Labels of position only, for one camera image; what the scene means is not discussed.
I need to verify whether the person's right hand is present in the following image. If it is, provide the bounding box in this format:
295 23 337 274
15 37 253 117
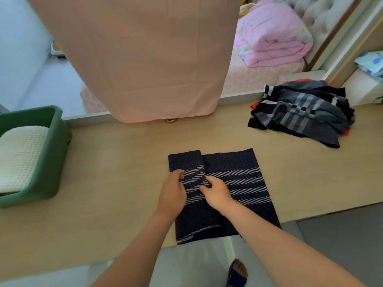
199 176 236 211

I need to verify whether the person's left hand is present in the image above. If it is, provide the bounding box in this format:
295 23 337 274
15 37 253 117
156 169 188 214

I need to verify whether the navy striped towel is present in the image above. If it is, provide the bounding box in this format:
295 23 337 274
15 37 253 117
168 148 282 245

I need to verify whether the person's left forearm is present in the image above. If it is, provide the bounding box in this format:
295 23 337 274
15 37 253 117
91 207 177 287

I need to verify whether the person's right forearm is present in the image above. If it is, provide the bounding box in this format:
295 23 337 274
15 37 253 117
218 200 366 287

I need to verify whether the blue slipper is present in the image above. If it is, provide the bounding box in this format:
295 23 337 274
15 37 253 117
226 259 249 287

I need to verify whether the pink patterned bed sheet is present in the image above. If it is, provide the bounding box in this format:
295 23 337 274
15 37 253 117
80 58 306 114

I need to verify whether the black cloth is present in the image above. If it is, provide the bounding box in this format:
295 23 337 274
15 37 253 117
247 84 355 149

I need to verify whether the grey striped towel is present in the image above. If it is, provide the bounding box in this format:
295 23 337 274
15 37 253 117
253 81 355 138

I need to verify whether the pink hanging cloth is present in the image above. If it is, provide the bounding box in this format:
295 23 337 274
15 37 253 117
25 0 242 124

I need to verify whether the green plastic basket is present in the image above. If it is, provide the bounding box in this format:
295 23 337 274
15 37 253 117
0 105 73 209

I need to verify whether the pink folded quilt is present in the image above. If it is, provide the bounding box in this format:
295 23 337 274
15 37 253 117
234 0 314 68

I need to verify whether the white waffle towel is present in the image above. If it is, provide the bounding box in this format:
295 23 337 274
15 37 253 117
0 126 50 195

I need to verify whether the white tray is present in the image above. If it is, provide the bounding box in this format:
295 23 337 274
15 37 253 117
50 40 65 57

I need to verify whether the yellow plush toy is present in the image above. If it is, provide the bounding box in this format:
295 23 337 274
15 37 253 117
238 3 255 18

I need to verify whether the blue patterned cloth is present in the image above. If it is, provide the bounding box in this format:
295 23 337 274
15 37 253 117
354 51 383 83

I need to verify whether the grey tufted headboard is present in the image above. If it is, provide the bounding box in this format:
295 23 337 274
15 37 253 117
281 0 357 61

